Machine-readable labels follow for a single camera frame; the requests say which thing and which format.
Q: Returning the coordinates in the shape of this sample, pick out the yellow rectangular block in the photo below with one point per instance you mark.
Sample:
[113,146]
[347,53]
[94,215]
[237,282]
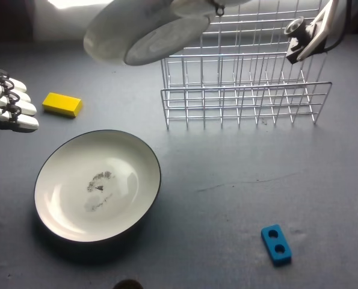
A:
[61,103]

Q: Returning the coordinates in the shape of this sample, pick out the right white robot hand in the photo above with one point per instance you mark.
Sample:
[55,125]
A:
[193,7]

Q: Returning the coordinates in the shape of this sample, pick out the white plate with black rim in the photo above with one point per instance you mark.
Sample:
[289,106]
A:
[115,36]
[97,180]

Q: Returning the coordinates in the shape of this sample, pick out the blue block with two holes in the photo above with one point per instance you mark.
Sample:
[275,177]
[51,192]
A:
[276,245]

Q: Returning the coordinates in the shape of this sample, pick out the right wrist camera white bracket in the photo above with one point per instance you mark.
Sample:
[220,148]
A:
[299,36]

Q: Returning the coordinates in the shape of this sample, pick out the dark brown round cookie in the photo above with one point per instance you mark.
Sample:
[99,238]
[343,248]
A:
[127,284]

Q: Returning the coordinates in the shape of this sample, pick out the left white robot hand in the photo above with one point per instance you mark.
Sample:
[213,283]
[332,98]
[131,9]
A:
[4,105]

